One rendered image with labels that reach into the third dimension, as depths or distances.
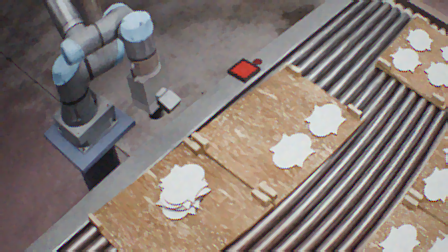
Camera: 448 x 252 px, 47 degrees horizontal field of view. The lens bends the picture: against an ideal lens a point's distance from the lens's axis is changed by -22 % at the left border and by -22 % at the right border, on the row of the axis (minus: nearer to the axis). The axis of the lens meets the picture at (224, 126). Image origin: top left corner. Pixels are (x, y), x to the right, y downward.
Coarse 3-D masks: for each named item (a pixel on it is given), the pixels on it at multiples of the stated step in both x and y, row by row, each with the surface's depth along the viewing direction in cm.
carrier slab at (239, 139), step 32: (256, 96) 194; (288, 96) 193; (320, 96) 191; (224, 128) 187; (256, 128) 185; (288, 128) 184; (352, 128) 181; (224, 160) 179; (256, 160) 177; (320, 160) 175; (288, 192) 169
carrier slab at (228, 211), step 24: (168, 168) 179; (216, 168) 177; (120, 192) 174; (144, 192) 174; (216, 192) 171; (240, 192) 171; (96, 216) 169; (120, 216) 168; (144, 216) 168; (192, 216) 167; (216, 216) 166; (240, 216) 165; (264, 216) 166; (120, 240) 162; (144, 240) 162; (168, 240) 162; (192, 240) 161; (216, 240) 160
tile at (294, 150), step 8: (296, 136) 180; (304, 136) 180; (280, 144) 179; (288, 144) 179; (296, 144) 178; (304, 144) 178; (280, 152) 177; (288, 152) 177; (296, 152) 177; (304, 152) 176; (312, 152) 176; (280, 160) 175; (288, 160) 175; (296, 160) 175; (304, 160) 175; (280, 168) 174; (288, 168) 174
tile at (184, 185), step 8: (184, 168) 173; (192, 168) 172; (176, 176) 171; (184, 176) 171; (192, 176) 171; (200, 176) 170; (160, 184) 170; (168, 184) 169; (176, 184) 169; (184, 184) 169; (192, 184) 169; (200, 184) 168; (168, 192) 168; (176, 192) 167; (184, 192) 167; (192, 192) 167; (168, 200) 166; (176, 200) 166; (184, 200) 165; (192, 200) 165
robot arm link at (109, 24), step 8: (112, 8) 148; (120, 8) 147; (128, 8) 148; (104, 16) 149; (112, 16) 145; (120, 16) 144; (96, 24) 144; (104, 24) 144; (112, 24) 144; (120, 24) 143; (104, 32) 144; (112, 32) 145; (104, 40) 145; (112, 40) 147
